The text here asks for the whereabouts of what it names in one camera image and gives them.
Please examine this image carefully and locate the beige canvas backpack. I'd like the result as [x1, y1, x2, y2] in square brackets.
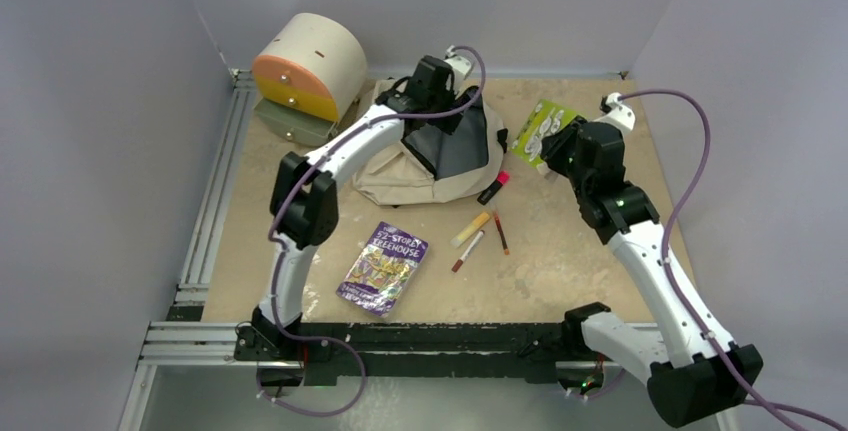
[352, 99, 508, 206]

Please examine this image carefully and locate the round drawer cabinet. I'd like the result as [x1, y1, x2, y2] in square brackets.
[251, 13, 368, 147]

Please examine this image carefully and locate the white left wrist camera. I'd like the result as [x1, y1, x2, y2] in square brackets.
[443, 46, 475, 83]

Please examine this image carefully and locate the aluminium side rail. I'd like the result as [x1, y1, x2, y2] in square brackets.
[174, 69, 256, 305]

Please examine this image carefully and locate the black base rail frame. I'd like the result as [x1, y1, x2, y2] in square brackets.
[135, 320, 664, 393]

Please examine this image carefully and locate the green paperback book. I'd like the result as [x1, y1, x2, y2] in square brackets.
[509, 99, 579, 175]

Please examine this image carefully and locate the thin red pen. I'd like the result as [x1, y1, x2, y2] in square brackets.
[492, 211, 510, 256]

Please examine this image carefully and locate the yellow orange highlighter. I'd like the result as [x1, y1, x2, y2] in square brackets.
[450, 211, 491, 248]

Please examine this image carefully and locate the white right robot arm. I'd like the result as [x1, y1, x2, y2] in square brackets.
[542, 117, 763, 428]

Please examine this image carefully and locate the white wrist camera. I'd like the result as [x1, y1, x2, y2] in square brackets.
[595, 92, 636, 135]
[443, 46, 475, 83]

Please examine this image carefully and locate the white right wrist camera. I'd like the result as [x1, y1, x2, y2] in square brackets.
[595, 92, 636, 135]

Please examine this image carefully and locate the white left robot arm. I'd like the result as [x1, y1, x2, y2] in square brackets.
[251, 46, 485, 360]

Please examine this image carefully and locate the black pink highlighter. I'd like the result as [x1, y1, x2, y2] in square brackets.
[477, 171, 510, 205]

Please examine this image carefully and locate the white brown marker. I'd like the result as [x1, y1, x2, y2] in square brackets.
[451, 230, 485, 273]

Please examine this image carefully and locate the purple paperback book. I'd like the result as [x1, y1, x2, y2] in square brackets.
[336, 221, 429, 318]

